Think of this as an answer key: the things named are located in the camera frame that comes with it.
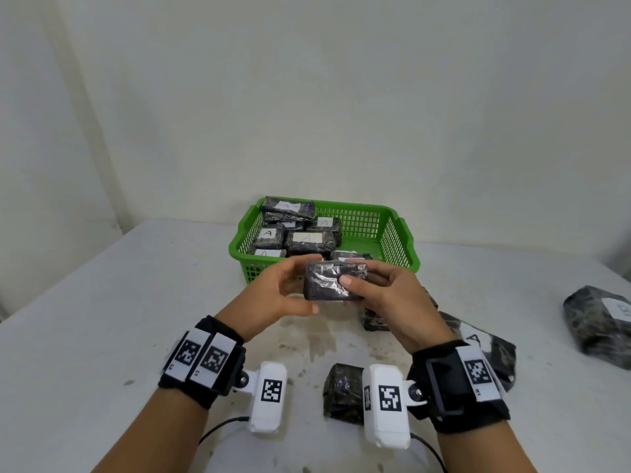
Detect person's left hand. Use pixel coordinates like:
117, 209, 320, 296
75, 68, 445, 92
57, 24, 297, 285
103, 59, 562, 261
216, 256, 322, 344

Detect person's right hand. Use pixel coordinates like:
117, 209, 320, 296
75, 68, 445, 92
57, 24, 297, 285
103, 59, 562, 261
339, 258, 458, 355

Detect green plastic basket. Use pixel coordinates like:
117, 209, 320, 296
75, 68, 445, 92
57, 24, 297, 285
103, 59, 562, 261
228, 197, 421, 285

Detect black packets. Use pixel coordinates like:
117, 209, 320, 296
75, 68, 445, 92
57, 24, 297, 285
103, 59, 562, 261
248, 195, 374, 264

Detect large black packet labelled B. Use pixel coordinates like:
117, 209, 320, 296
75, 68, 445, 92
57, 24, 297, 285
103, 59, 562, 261
563, 285, 631, 358

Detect person's right forearm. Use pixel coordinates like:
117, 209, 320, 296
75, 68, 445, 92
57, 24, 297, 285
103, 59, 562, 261
436, 418, 538, 473

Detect person's left forearm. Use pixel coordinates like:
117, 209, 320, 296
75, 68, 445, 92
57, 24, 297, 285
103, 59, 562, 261
91, 388, 210, 473

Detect black wristband with marker tags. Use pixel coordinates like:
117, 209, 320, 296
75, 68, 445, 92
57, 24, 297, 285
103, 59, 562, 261
405, 339, 512, 435
157, 315, 246, 409

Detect black cable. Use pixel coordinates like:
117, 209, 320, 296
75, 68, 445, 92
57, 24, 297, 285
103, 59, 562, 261
409, 434, 448, 473
197, 416, 251, 445

